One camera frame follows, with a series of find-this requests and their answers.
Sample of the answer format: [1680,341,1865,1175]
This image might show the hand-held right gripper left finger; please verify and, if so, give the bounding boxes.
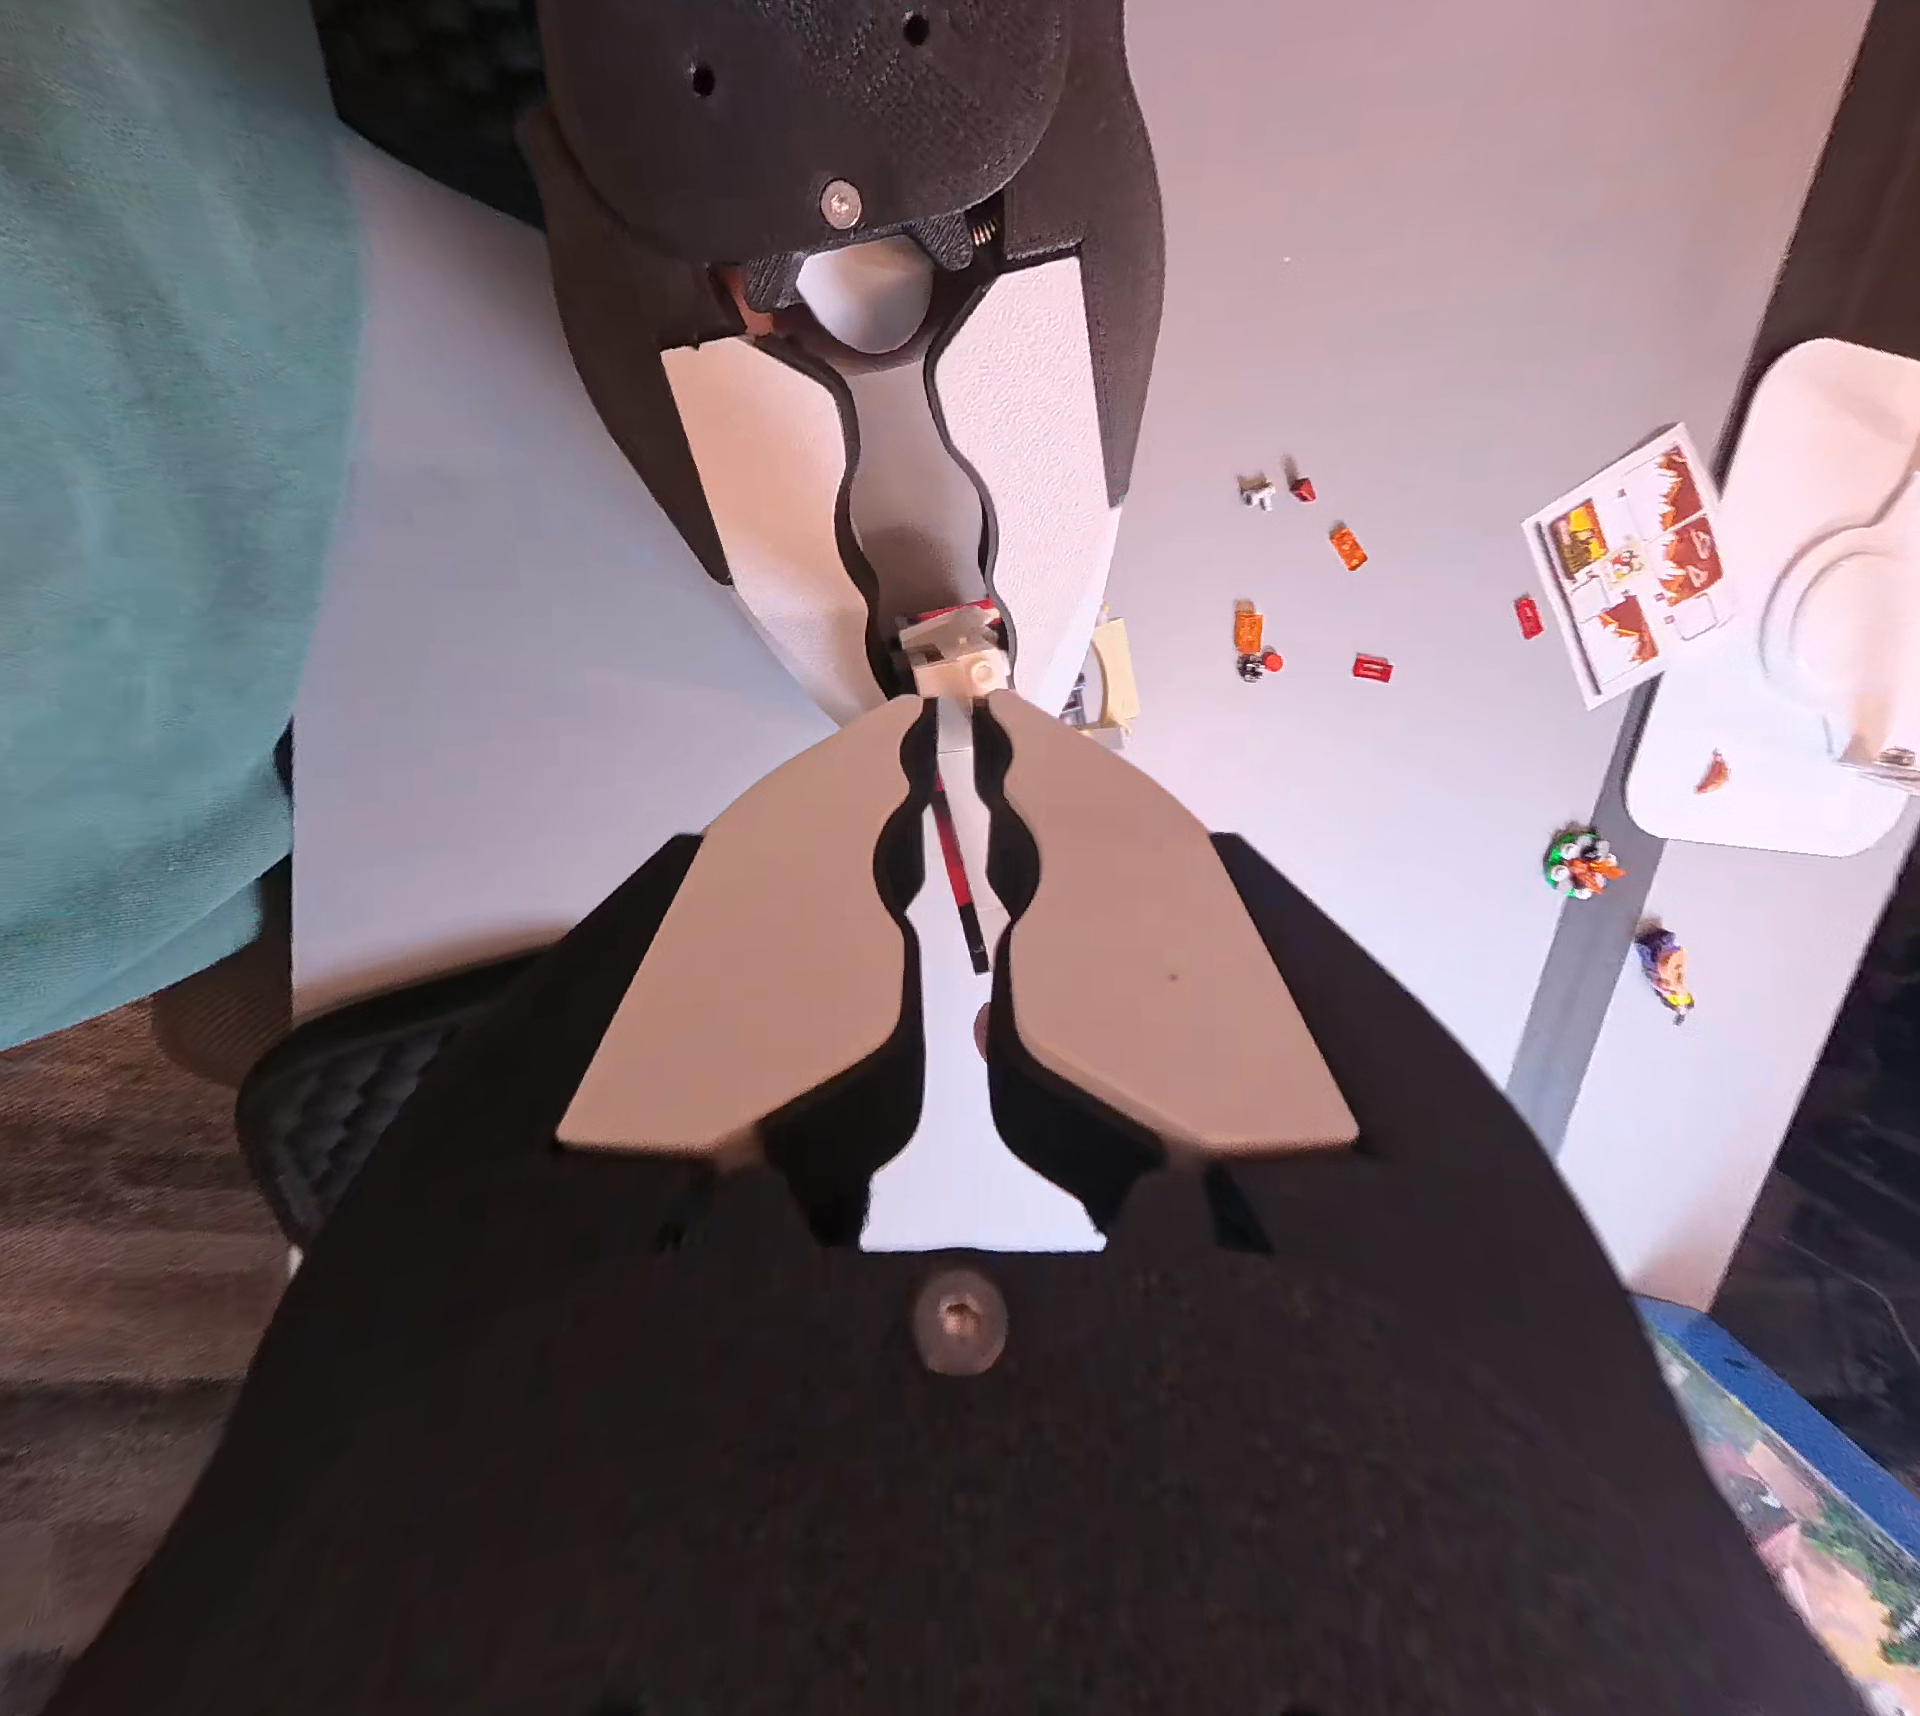
[558,696,925,1158]

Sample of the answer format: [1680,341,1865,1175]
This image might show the purple toy minifigure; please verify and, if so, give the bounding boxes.
[1634,924,1705,1027]

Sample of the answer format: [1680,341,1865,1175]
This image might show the sticker sheet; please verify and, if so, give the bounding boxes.
[1519,421,1743,714]

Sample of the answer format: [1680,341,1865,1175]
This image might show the brick campfire on green base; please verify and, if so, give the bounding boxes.
[1543,821,1627,903]

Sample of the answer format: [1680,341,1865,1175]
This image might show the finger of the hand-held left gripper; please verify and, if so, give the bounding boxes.
[661,336,888,716]
[923,252,1128,708]

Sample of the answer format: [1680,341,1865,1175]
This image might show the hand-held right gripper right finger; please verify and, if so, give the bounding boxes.
[975,692,1362,1158]

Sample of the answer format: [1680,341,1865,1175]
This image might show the red tan brick toy truck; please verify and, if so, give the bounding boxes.
[885,597,1142,976]

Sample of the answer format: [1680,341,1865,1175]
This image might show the grey desk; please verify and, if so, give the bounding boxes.
[293,0,1884,1314]

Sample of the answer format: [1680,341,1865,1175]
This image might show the white plastic board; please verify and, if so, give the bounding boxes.
[1627,336,1920,860]

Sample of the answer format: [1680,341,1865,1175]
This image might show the blue toy set box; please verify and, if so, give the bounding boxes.
[1639,1295,1920,1716]

